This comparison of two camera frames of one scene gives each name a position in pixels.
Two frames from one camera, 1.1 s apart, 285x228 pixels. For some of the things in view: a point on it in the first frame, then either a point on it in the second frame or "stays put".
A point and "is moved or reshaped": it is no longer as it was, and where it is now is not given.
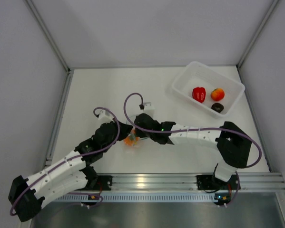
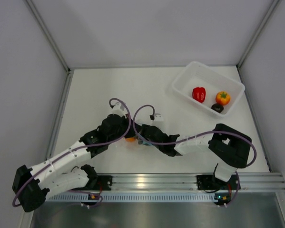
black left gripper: (124, 129) stays put
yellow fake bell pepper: (217, 94) to (222, 98)
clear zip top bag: (132, 141) is moved or reshaped
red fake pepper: (199, 94) stays put
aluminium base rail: (250, 181) stays put
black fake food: (217, 107) stays put
